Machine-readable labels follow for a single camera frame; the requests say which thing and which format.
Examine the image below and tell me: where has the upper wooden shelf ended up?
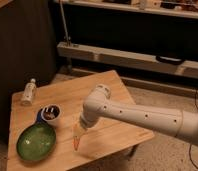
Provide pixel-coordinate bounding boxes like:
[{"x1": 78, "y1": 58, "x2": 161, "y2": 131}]
[{"x1": 53, "y1": 0, "x2": 198, "y2": 20}]

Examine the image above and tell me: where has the clear plastic bottle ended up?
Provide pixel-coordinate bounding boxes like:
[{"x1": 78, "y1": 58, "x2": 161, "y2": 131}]
[{"x1": 21, "y1": 78, "x2": 36, "y2": 106}]

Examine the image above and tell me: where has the wooden table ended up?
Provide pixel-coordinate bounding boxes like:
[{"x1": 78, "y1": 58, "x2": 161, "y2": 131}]
[{"x1": 7, "y1": 70, "x2": 154, "y2": 171}]

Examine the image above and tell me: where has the orange pepper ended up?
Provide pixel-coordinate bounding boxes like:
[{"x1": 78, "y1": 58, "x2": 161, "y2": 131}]
[{"x1": 73, "y1": 137, "x2": 80, "y2": 151}]

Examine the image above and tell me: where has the wooden bench shelf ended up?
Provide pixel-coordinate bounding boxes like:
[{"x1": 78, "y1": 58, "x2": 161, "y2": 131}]
[{"x1": 57, "y1": 42, "x2": 198, "y2": 78}]

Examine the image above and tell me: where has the green ceramic bowl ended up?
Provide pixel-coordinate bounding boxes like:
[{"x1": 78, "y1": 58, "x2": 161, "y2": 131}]
[{"x1": 16, "y1": 123, "x2": 56, "y2": 162}]

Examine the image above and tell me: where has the black handle on shelf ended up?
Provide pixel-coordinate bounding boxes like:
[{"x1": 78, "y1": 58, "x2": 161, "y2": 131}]
[{"x1": 156, "y1": 56, "x2": 185, "y2": 65}]

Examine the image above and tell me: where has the blue object behind cup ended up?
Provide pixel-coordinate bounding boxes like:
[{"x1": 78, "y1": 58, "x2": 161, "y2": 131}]
[{"x1": 36, "y1": 108, "x2": 45, "y2": 123}]

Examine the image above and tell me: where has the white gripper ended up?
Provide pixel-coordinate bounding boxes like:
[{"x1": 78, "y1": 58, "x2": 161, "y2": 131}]
[{"x1": 73, "y1": 116, "x2": 90, "y2": 144}]

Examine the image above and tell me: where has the metal stand pole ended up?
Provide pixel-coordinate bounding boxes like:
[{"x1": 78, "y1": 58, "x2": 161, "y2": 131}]
[{"x1": 59, "y1": 0, "x2": 71, "y2": 46}]

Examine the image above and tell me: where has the white cup with contents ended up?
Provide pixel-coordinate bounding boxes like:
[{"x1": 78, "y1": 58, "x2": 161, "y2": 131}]
[{"x1": 41, "y1": 104, "x2": 61, "y2": 127}]

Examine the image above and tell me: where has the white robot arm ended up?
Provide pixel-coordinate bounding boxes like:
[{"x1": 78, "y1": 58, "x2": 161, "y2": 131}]
[{"x1": 73, "y1": 84, "x2": 198, "y2": 150}]

